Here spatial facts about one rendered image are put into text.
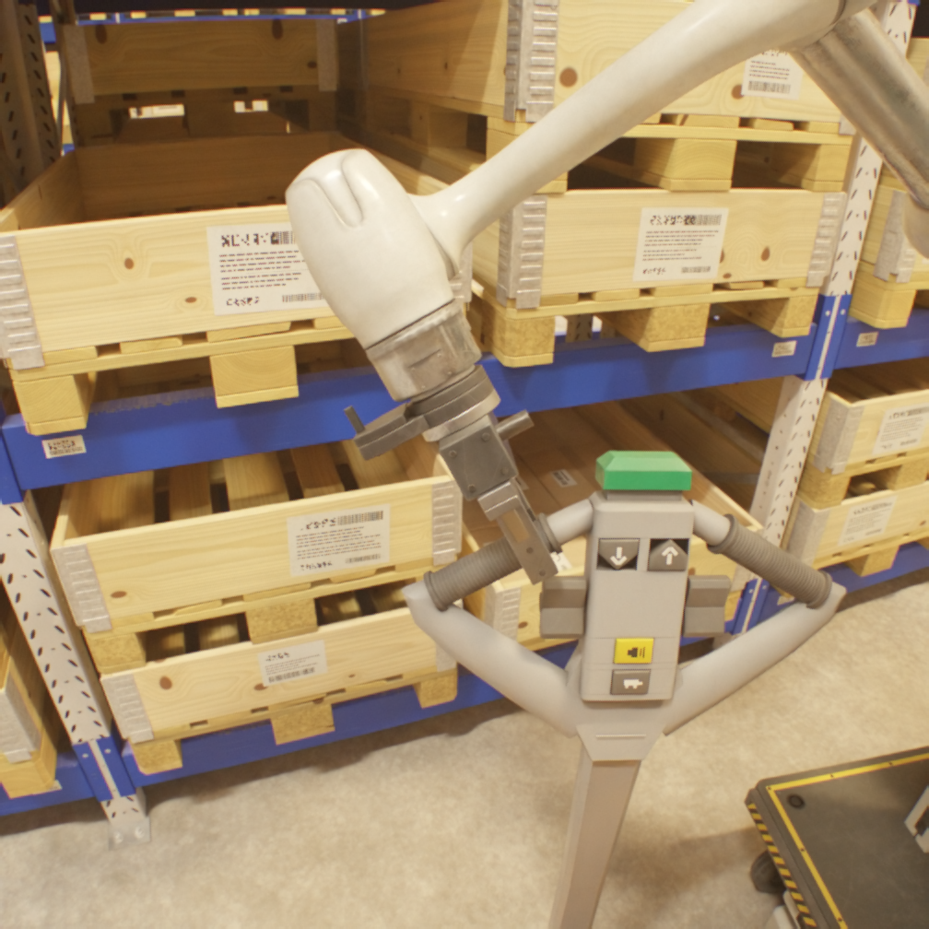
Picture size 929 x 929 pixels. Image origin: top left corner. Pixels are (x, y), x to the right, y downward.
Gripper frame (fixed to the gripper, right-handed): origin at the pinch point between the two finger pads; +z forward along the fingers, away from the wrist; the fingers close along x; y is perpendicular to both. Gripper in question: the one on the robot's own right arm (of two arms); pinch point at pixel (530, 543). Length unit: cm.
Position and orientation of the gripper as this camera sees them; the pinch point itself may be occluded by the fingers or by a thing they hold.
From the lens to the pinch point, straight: 67.6
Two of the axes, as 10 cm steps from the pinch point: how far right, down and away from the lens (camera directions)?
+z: 4.8, 8.5, 2.3
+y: 8.8, -4.6, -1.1
